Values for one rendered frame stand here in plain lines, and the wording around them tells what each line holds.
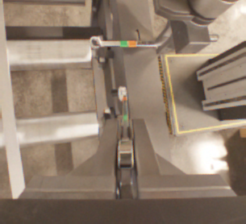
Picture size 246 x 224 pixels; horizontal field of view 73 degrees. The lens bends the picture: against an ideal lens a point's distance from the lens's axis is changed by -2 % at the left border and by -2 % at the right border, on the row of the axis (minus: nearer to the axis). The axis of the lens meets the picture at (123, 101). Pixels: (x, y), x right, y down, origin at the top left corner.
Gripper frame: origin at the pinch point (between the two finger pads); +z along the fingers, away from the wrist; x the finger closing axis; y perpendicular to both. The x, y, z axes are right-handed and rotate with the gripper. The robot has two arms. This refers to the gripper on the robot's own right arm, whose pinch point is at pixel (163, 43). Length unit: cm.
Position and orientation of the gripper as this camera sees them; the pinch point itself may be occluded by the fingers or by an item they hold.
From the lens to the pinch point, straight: 47.7
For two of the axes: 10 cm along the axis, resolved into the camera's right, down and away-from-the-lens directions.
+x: -1.1, -9.9, 1.3
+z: -2.3, 1.5, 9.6
